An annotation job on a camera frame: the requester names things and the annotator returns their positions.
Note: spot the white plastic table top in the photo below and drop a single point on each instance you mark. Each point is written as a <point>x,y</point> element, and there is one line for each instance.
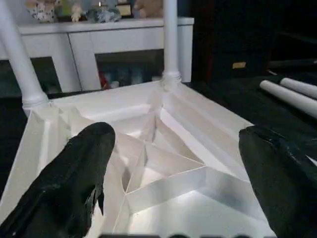
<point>188,148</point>

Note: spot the floral ceramic figurine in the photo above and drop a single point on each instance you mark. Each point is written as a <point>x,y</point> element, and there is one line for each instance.
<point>42,11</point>

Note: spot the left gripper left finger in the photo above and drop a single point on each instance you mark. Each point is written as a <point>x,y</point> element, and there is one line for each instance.
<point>59,193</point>

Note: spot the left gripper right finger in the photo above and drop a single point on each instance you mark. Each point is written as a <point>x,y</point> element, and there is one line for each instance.
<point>287,183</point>

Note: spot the white glass-door cabinet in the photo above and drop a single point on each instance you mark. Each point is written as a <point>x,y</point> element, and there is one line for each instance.
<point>124,39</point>

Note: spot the small tan label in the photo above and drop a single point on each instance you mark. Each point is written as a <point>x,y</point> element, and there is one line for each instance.
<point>239,65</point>

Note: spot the large black cabinet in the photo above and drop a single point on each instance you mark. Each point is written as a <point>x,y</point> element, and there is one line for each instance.
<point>247,34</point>

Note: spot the white plastic table leg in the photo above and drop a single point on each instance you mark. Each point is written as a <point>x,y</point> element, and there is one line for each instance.
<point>302,87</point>
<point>292,99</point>
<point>171,44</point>
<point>20,64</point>

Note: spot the black work mat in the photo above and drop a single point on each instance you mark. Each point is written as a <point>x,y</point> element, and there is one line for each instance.
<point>237,99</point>

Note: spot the brown plush toy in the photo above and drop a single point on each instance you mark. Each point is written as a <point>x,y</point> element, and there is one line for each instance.
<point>148,7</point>

